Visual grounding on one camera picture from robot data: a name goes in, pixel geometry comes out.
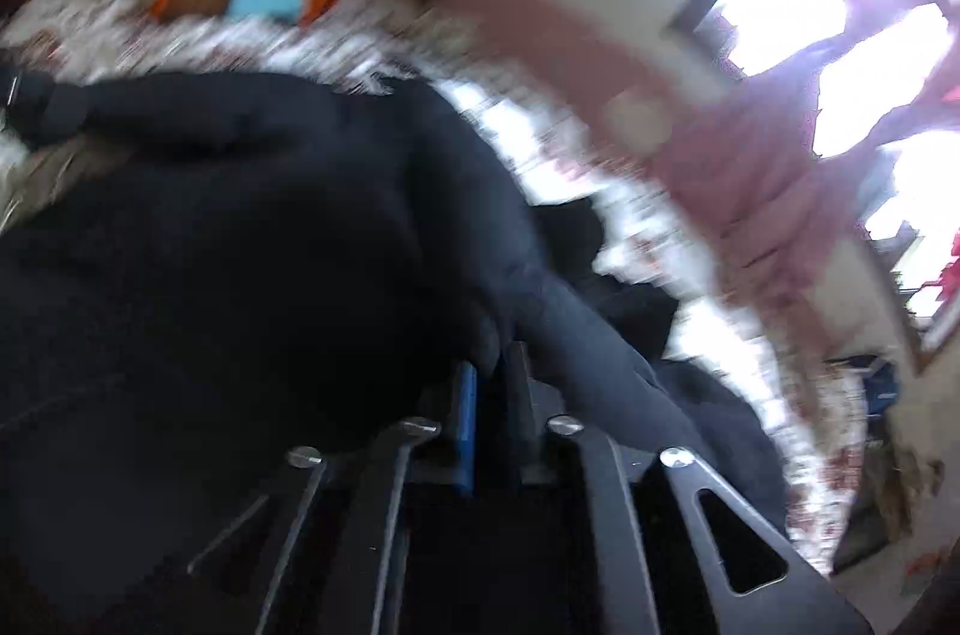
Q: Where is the large black padded jacket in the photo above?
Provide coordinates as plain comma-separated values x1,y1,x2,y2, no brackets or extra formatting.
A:
2,68,788,633

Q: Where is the pink curtain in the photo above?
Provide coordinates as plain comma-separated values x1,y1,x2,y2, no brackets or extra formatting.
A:
438,0,958,357

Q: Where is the dark blue backpack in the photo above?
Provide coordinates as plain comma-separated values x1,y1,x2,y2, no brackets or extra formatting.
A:
851,354,900,417

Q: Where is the floral white red bedspread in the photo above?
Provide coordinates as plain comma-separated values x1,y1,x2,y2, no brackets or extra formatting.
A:
2,0,866,571

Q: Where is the brown framed window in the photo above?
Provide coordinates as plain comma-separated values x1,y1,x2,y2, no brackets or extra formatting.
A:
669,0,958,370

